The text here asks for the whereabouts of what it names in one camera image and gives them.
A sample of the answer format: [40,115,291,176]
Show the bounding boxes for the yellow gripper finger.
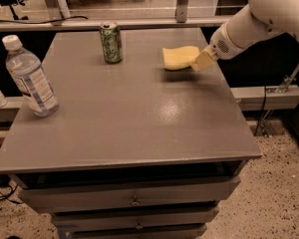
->
[190,46,217,71]

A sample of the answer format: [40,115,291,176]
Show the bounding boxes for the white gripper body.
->
[209,23,244,60]

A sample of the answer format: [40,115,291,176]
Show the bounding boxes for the yellow sponge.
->
[162,46,199,71]

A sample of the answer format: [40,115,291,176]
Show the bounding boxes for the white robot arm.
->
[190,0,299,71]

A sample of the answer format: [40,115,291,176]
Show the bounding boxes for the green soda can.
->
[100,22,123,64]

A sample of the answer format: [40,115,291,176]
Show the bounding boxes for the grey drawer cabinet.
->
[0,27,263,239]

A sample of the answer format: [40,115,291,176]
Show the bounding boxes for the top grey drawer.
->
[20,176,240,213]

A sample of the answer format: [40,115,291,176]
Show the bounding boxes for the grey drawer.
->
[53,205,219,232]
[57,223,206,239]
[20,176,240,213]

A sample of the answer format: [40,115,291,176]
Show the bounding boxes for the middle grey drawer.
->
[53,205,219,232]

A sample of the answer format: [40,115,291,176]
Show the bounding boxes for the bottom grey drawer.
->
[57,223,206,239]

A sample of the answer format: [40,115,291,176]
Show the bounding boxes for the clear plastic water bottle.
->
[2,35,59,118]

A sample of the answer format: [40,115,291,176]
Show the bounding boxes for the black hanging cable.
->
[253,86,268,137]

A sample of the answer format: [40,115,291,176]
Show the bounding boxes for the grey metal post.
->
[175,0,188,23]

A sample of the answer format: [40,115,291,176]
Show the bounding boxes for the black cable on rail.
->
[0,15,89,25]

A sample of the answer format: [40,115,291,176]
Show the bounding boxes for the black floor cables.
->
[0,174,23,206]

